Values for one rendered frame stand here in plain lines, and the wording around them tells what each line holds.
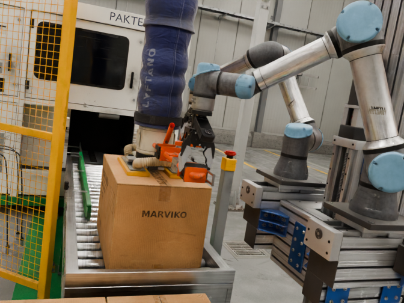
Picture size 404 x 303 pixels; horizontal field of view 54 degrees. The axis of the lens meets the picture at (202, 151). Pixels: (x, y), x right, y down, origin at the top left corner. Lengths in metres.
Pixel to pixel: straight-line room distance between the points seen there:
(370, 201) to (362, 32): 0.51
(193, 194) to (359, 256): 0.70
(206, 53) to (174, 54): 9.20
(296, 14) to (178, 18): 10.59
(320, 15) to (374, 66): 11.56
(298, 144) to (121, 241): 0.83
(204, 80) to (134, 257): 0.81
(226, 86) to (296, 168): 0.61
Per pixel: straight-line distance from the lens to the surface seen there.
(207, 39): 11.00
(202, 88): 1.27
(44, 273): 2.47
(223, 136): 11.14
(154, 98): 1.76
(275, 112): 11.94
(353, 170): 1.57
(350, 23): 1.19
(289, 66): 1.34
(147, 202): 1.62
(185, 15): 1.80
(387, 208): 1.35
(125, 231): 1.64
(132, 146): 2.02
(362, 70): 1.20
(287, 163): 1.72
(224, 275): 1.77
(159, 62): 1.76
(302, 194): 1.77
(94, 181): 3.21
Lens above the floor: 1.34
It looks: 8 degrees down
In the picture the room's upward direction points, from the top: 8 degrees clockwise
